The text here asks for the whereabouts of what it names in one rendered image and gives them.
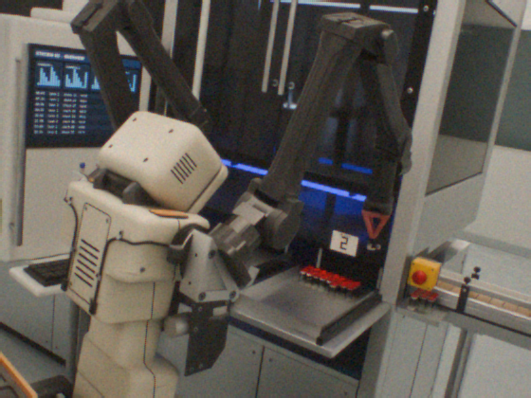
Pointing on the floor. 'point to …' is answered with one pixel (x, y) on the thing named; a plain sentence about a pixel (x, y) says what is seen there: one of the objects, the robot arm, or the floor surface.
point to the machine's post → (412, 190)
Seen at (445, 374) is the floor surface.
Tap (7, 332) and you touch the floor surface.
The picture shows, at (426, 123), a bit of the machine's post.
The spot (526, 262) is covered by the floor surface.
